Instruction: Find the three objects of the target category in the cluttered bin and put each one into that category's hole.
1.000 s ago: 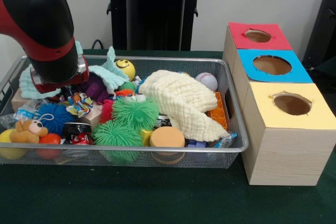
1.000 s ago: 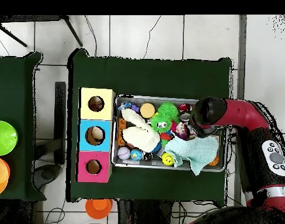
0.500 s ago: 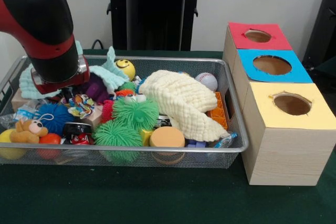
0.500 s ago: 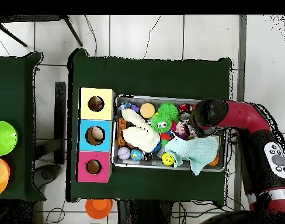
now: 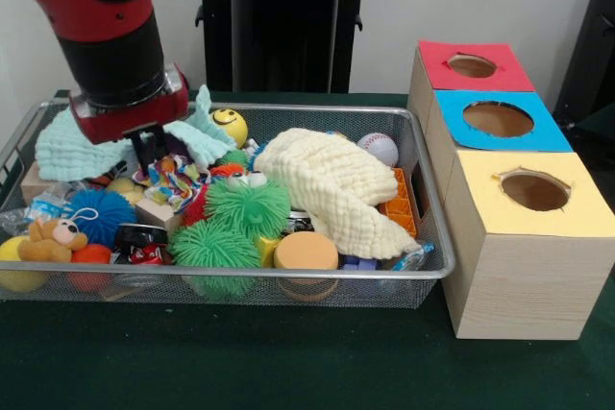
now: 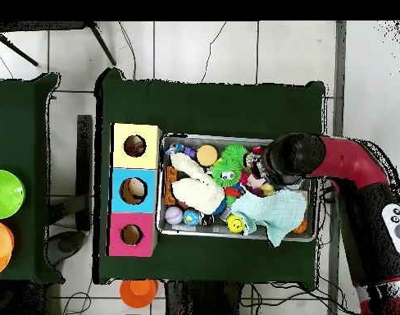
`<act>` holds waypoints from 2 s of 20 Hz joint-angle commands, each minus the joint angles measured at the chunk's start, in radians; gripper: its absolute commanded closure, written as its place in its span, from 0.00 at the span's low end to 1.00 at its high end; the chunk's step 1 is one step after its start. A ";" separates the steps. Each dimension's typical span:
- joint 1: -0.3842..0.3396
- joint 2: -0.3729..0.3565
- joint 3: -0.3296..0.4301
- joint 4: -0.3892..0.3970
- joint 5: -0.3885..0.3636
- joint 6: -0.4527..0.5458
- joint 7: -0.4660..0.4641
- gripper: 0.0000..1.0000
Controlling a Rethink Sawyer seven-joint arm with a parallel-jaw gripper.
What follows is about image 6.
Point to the orange plastic bowl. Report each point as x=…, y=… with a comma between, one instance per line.
x=0, y=246
x=137, y=293

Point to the wooden box with three holes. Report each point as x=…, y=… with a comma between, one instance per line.
x=147, y=177

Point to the mint green waffle cloth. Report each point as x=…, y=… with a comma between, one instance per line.
x=272, y=210

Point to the orange plastic building block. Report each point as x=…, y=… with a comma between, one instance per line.
x=170, y=183

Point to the green plastic bowl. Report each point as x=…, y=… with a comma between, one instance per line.
x=6, y=193

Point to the cream yellow waffle cloth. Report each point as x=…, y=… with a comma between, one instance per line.
x=196, y=193

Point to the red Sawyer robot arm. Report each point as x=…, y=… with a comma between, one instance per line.
x=347, y=160

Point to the tan toy burger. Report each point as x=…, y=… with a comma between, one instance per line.
x=206, y=155

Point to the green spiky rubber ball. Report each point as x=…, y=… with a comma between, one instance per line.
x=236, y=154

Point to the green spiky ball with eyes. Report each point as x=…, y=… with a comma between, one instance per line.
x=226, y=175

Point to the dark green side tablecloth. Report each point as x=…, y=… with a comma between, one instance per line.
x=19, y=115

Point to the blue globe ball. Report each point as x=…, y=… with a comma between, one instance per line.
x=191, y=218

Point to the small orange basketball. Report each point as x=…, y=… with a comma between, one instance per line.
x=301, y=226

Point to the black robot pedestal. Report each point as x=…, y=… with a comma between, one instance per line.
x=200, y=298

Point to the white baseball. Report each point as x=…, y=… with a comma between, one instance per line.
x=173, y=215

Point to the black metal frame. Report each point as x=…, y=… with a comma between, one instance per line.
x=39, y=26

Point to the yellow smiley ball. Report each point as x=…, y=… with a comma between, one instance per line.
x=236, y=224

